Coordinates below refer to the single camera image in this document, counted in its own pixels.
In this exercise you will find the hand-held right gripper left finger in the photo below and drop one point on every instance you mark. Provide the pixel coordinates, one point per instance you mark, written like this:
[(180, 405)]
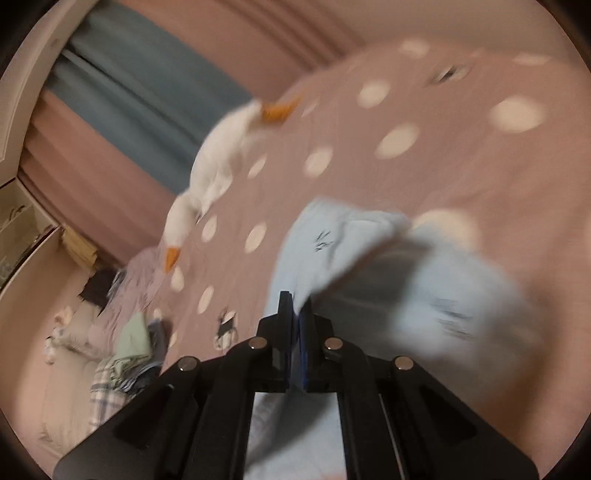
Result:
[(286, 332)]

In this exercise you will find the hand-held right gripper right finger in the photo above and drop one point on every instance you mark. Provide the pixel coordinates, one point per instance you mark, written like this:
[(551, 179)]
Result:
[(304, 350)]

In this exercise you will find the light blue denim shorts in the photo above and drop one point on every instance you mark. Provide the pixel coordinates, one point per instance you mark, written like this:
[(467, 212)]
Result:
[(323, 249)]

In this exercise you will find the folded grey-blue garment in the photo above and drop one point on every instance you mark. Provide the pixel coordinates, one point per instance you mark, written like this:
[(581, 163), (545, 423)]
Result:
[(158, 339)]

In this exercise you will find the folded green garment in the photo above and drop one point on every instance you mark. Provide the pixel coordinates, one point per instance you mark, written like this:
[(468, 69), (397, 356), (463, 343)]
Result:
[(134, 339)]

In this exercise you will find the folded dark jeans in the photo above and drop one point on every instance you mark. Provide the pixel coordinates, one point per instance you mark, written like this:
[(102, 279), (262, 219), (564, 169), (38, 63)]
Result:
[(136, 381)]

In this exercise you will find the striped pink cloth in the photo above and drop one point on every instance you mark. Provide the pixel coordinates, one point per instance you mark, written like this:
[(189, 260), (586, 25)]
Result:
[(134, 281)]

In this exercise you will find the white goose plush toy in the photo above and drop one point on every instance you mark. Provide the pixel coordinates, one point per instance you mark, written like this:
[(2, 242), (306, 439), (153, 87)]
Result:
[(217, 157)]

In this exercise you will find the plaid cloth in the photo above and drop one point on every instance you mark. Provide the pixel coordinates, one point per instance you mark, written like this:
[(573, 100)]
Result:
[(106, 392)]

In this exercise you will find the dark cloth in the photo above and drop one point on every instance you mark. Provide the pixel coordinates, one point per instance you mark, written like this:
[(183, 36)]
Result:
[(99, 286)]

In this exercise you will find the pink polka-dot blanket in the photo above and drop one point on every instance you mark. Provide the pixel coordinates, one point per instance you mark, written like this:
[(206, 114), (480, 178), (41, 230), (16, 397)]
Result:
[(461, 184)]

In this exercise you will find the pink curtain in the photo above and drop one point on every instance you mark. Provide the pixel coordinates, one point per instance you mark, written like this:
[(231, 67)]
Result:
[(83, 203)]

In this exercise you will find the blue curtain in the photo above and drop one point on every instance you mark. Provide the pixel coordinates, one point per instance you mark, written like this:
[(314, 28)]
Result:
[(120, 92)]

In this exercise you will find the white cabinet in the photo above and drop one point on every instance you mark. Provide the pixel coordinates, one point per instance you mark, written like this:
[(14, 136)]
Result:
[(27, 78)]

